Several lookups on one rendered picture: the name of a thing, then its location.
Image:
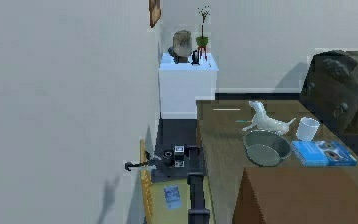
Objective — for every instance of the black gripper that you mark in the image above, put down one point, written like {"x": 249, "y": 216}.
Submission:
{"x": 168, "y": 157}

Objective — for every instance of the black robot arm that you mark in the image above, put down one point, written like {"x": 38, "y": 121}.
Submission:
{"x": 197, "y": 196}

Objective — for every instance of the blue bill of money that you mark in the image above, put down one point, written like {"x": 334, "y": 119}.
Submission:
{"x": 172, "y": 197}

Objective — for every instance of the brown wooden table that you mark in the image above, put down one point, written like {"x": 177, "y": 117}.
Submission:
{"x": 220, "y": 146}

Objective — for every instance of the white cabinet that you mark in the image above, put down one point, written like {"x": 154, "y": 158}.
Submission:
{"x": 187, "y": 88}

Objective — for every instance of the white pen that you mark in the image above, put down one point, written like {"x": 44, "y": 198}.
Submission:
{"x": 226, "y": 109}

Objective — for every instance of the teal pencil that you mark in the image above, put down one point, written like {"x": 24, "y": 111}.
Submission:
{"x": 243, "y": 121}

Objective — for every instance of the grey metal bowl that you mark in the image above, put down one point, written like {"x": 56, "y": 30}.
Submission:
{"x": 265, "y": 150}

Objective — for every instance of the brown stone bust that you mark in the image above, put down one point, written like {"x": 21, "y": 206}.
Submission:
{"x": 182, "y": 45}

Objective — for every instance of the white dog figurine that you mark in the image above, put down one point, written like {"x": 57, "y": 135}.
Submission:
{"x": 265, "y": 122}

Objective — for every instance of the plant in green pot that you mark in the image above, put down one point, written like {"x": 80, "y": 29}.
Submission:
{"x": 202, "y": 41}

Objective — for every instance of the brown cardboard box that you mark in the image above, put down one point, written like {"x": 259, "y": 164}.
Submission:
{"x": 303, "y": 196}

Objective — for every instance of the white cup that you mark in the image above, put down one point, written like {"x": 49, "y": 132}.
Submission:
{"x": 307, "y": 129}

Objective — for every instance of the blue book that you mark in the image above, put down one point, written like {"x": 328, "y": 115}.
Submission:
{"x": 322, "y": 154}

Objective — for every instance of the framed wall picture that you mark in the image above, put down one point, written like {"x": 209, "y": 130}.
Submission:
{"x": 154, "y": 12}

